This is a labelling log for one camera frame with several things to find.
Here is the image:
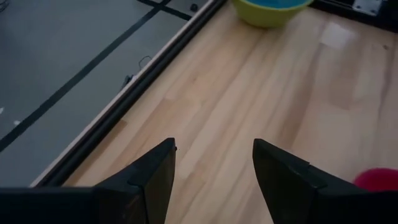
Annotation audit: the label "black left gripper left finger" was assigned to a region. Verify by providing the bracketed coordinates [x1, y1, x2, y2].
[93, 138, 177, 224]

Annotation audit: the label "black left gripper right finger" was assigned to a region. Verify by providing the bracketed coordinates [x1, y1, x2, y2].
[252, 138, 374, 224]

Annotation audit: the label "black shelf base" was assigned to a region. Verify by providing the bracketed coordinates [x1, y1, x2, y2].
[309, 0, 398, 34]

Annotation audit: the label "red bowl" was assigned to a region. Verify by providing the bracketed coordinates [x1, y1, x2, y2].
[353, 167, 398, 192]

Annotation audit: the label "small black clip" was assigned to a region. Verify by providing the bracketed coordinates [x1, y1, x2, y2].
[120, 73, 135, 91]

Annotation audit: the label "yellow-green bowl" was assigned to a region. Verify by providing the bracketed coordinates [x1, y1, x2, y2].
[231, 0, 315, 29]

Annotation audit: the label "blue bowl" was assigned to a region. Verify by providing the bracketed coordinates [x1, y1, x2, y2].
[252, 0, 309, 9]

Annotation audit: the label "black table edge rail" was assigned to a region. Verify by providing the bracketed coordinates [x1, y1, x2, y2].
[30, 0, 228, 188]

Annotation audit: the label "silver metal bracket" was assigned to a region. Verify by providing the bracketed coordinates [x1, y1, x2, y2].
[351, 0, 383, 16]

